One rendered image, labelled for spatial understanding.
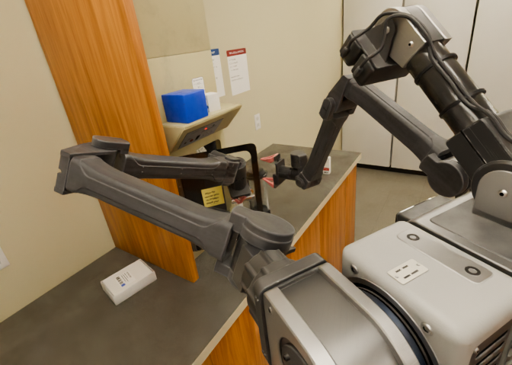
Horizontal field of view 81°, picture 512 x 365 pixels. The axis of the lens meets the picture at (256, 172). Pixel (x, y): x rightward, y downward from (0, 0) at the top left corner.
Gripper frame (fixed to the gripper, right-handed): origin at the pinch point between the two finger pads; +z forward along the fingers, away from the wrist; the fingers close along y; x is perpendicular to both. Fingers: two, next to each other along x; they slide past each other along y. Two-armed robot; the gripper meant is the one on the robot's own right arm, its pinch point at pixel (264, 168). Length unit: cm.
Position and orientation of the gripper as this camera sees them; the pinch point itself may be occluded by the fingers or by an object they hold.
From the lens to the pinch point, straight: 135.2
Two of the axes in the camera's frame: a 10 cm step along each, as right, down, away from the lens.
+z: -8.3, -1.4, 5.4
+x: -5.4, 4.0, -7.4
